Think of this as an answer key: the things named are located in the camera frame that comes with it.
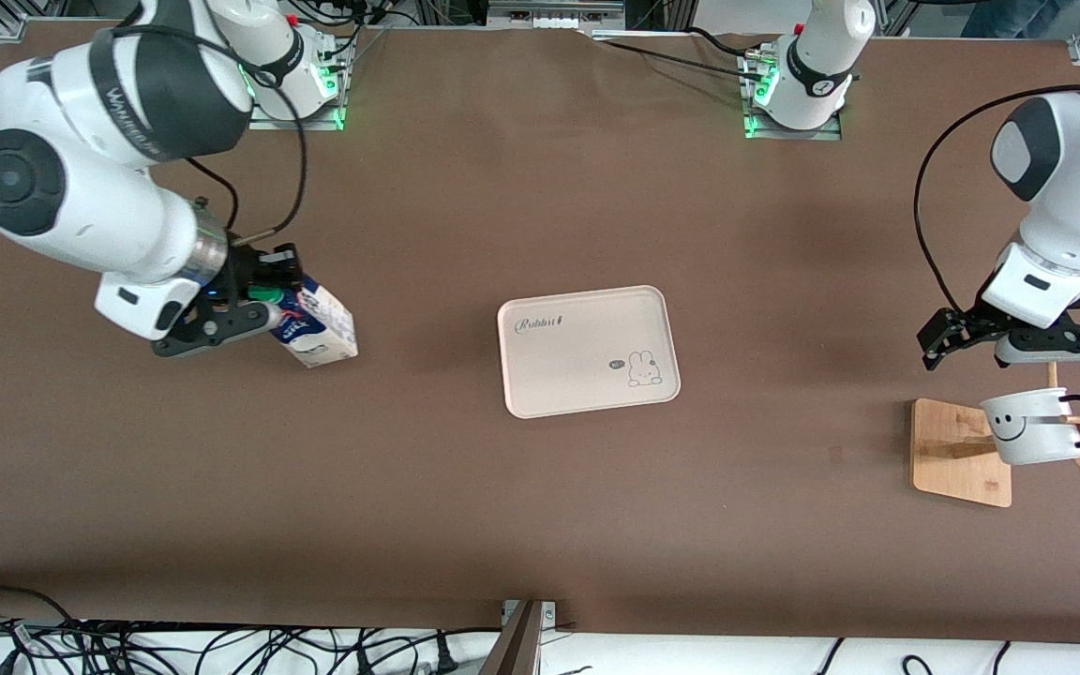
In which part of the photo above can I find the wooden cup stand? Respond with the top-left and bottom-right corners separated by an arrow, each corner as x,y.
910,361 -> 1080,509

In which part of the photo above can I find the black table cable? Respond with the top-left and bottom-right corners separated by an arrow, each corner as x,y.
686,26 -> 758,59
594,37 -> 766,78

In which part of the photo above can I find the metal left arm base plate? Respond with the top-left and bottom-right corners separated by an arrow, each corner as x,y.
740,49 -> 844,143

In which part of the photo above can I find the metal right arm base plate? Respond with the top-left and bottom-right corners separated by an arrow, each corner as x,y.
247,26 -> 348,131

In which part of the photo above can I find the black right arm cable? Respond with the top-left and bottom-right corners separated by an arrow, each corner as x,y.
123,0 -> 308,247

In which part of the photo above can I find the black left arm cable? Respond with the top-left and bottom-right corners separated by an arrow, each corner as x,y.
912,83 -> 1080,316

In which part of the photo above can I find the blue white milk carton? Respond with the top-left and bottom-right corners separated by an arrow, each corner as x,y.
252,274 -> 359,369

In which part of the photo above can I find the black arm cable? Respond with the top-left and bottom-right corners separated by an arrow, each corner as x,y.
912,83 -> 1080,316
123,0 -> 308,247

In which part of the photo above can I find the white smiley face cup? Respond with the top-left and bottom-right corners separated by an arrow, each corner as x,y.
979,386 -> 1080,468

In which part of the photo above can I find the person in blue trousers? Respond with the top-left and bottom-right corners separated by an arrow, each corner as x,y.
960,0 -> 1077,39

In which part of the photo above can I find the grey power strip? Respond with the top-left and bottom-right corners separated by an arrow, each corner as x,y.
487,0 -> 627,30

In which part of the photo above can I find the cream rabbit print tray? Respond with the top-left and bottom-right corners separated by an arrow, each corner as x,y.
497,285 -> 682,420

